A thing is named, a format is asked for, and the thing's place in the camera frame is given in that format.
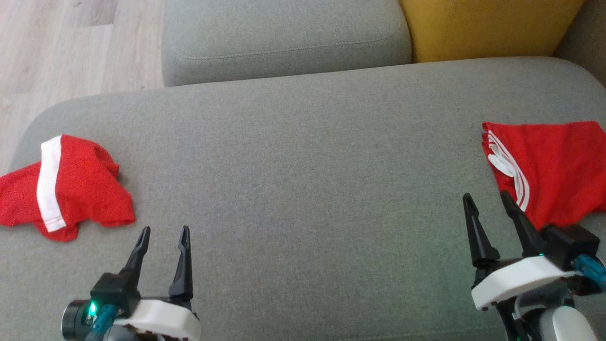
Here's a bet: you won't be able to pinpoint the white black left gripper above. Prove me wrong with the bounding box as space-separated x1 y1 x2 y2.
62 225 201 341

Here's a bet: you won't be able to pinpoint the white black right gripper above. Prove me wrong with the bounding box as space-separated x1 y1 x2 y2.
463 190 583 341

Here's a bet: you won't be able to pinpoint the red jersey thin white stripes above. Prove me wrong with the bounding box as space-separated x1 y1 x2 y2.
481 121 606 231

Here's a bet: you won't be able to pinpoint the red shorts wide white stripe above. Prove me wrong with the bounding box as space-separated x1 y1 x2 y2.
0 135 136 242

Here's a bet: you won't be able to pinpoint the large grey sofa chaise cushion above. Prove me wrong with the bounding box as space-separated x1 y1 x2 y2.
0 57 606 341

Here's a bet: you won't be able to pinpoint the large yellow sofa backrest cushion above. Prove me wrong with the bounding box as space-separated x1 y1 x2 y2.
399 0 587 63

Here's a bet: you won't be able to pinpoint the grey sofa back cushion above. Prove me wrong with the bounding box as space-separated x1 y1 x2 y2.
162 0 412 87
554 0 606 88

